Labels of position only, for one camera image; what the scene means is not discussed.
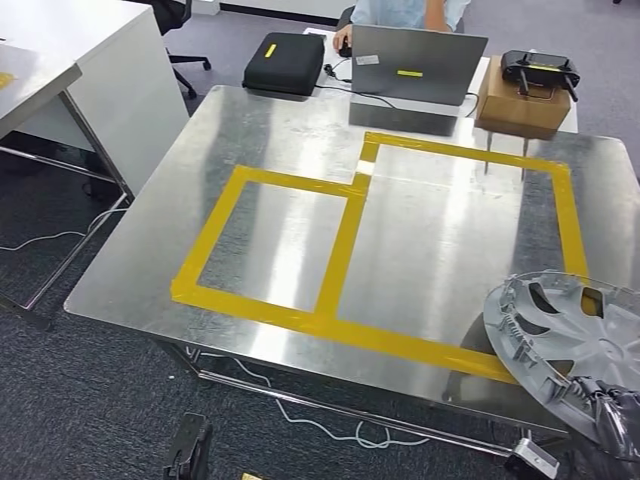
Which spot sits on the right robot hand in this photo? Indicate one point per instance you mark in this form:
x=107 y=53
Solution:
x=620 y=417

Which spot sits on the grey plastic wheel hubcap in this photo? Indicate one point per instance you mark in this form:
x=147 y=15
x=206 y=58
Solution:
x=580 y=331

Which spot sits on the yellow tape on workbench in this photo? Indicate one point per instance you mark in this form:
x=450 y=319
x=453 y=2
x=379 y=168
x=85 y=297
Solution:
x=345 y=232

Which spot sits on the stainless steel workbench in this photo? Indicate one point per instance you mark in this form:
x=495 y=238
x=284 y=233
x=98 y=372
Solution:
x=280 y=132

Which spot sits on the brown cardboard box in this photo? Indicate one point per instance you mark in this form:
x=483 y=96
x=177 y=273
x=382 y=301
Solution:
x=520 y=112

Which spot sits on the black router with antennas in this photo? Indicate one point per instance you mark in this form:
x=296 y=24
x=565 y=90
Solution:
x=540 y=69

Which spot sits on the grey laptop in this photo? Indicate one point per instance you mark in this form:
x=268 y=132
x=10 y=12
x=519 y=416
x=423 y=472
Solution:
x=420 y=53

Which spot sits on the yellow floor tape outline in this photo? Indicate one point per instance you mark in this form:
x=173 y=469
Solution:
x=250 y=476

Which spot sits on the person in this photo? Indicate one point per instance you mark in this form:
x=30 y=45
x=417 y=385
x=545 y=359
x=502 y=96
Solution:
x=400 y=12

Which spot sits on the black computer mouse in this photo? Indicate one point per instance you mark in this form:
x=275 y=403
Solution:
x=345 y=48

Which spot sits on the black zip case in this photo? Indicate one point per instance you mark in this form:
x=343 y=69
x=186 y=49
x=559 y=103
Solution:
x=285 y=66

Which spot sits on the black office chair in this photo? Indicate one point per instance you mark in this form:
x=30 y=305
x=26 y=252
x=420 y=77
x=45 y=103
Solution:
x=172 y=13

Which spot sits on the white cabinet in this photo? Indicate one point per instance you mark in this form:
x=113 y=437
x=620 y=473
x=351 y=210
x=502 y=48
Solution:
x=125 y=99

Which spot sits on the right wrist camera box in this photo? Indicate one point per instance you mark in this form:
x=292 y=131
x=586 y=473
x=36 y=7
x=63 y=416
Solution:
x=532 y=460

